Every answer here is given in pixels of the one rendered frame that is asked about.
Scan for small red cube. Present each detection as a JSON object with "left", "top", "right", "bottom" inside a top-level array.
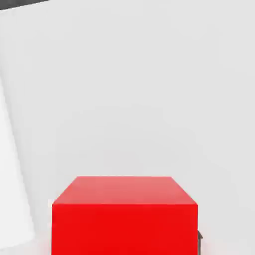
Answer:
[{"left": 51, "top": 176, "right": 199, "bottom": 255}]

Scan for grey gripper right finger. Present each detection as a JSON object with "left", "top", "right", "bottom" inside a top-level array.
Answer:
[{"left": 197, "top": 230, "right": 204, "bottom": 255}]

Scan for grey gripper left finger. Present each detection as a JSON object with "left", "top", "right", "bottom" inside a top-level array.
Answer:
[{"left": 47, "top": 198, "right": 56, "bottom": 255}]

